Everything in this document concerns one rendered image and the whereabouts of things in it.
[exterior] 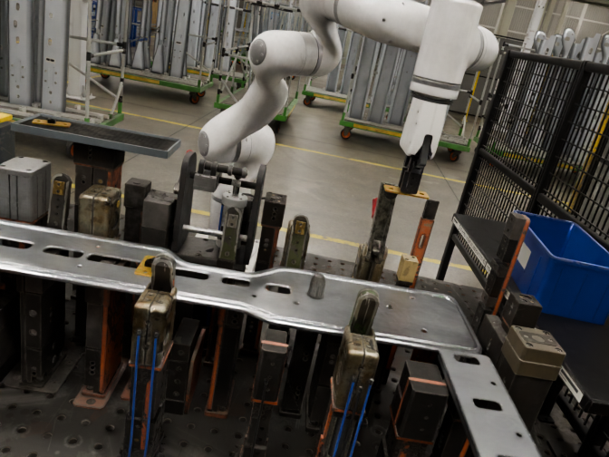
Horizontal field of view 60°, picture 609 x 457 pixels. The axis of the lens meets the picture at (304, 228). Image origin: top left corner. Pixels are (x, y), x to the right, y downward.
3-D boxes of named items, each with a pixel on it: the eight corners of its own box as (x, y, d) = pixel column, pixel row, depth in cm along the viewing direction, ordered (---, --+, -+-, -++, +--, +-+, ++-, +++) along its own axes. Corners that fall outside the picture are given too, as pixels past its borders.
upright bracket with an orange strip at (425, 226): (374, 383, 133) (427, 199, 115) (373, 379, 134) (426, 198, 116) (385, 384, 133) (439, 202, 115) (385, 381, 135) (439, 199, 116)
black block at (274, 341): (227, 486, 97) (250, 355, 86) (235, 442, 107) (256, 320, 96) (270, 492, 97) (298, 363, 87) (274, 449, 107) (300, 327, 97)
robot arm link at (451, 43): (437, 77, 97) (402, 72, 92) (458, 1, 92) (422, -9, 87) (473, 86, 91) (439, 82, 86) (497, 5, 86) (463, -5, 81)
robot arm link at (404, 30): (384, 34, 115) (491, 82, 96) (328, 24, 106) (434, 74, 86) (399, -9, 111) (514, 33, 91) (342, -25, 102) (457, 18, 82)
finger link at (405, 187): (408, 155, 95) (399, 190, 98) (411, 160, 93) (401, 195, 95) (425, 159, 96) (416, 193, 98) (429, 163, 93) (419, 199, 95)
